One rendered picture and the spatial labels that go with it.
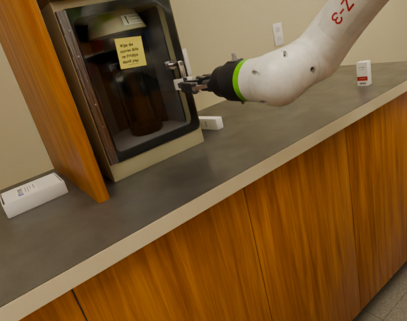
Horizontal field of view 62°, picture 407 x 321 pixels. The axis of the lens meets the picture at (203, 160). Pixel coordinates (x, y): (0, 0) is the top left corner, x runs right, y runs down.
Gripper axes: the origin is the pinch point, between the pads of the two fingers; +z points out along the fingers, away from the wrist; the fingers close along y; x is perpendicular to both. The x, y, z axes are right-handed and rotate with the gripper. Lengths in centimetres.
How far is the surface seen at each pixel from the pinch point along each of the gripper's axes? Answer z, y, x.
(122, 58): 4.5, 14.1, -10.6
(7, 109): 49, 41, -3
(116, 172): 5.6, 25.2, 18.0
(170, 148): 5.6, 7.3, 18.0
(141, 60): 4.4, 8.9, -8.9
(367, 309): -18, -52, 114
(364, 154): -21, -51, 40
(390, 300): -22, -62, 114
